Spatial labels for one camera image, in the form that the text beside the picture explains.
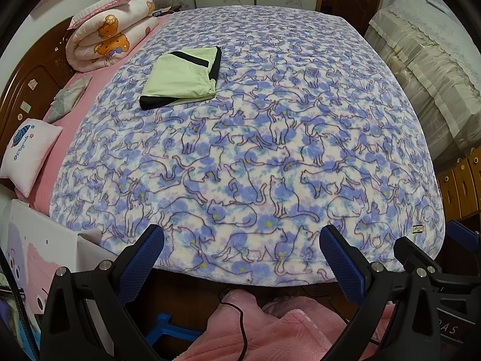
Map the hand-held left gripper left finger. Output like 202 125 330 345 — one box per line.
39 224 166 361

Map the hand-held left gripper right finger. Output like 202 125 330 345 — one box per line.
319 225 446 361

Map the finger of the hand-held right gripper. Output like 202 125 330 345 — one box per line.
393 235 448 277
446 219 481 249

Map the green and black hooded jacket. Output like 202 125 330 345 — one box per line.
139 46 222 111

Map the wooden drawer cabinet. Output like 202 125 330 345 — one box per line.
438 154 481 226

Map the pink fleece robe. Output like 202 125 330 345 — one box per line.
182 289 399 361

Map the pink cartoon printed box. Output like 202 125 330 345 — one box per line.
0 199 103 361

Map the pink bed sheet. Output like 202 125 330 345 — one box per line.
28 13 177 211

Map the pink embroidered pillow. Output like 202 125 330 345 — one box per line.
0 118 64 198

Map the purple cat print blanket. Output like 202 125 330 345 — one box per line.
49 5 448 286

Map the beige lace covered furniture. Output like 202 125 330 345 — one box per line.
364 0 481 159

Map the small grey pillow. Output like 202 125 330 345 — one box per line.
46 75 93 123

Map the brown wooden headboard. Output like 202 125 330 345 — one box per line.
0 16 76 140

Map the rolled bear print quilt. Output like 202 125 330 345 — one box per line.
66 0 159 73

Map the blue plastic frame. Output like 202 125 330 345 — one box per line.
148 313 204 347

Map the black cable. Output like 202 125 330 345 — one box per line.
219 286 250 361

